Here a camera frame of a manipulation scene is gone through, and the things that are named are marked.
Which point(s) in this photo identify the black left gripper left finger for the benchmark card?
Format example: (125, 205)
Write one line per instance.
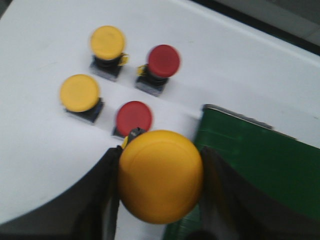
(88, 210)

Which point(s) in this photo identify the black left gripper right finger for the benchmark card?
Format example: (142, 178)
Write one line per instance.
(231, 208)

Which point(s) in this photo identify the yellow push button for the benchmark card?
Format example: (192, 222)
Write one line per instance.
(80, 96)
(160, 177)
(107, 44)

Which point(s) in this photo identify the green conveyor belt unit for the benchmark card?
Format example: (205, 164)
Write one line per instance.
(285, 169)

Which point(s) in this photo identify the red push button middle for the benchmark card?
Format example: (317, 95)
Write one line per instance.
(131, 115)

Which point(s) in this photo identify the red push button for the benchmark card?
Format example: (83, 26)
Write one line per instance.
(163, 62)
(131, 115)

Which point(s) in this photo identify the red push button far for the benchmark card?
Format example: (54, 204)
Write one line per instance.
(163, 62)

